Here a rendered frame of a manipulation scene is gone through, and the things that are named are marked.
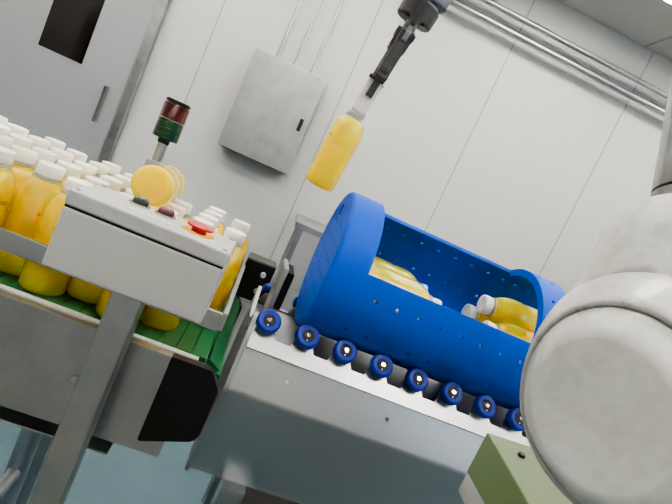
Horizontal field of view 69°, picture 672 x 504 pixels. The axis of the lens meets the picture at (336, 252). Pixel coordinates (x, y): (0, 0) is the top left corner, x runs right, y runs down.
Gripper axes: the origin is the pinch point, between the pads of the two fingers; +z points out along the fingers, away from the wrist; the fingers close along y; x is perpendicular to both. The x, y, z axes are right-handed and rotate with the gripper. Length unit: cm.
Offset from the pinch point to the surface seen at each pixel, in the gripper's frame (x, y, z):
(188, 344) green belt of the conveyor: 5, -31, 49
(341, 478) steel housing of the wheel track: -33, -25, 62
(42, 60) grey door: 217, 313, 94
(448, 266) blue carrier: -35.8, 2.4, 20.6
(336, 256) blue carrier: -8.5, -23.8, 25.4
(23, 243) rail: 33, -35, 45
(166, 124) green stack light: 37, 21, 30
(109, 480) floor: 5, 37, 149
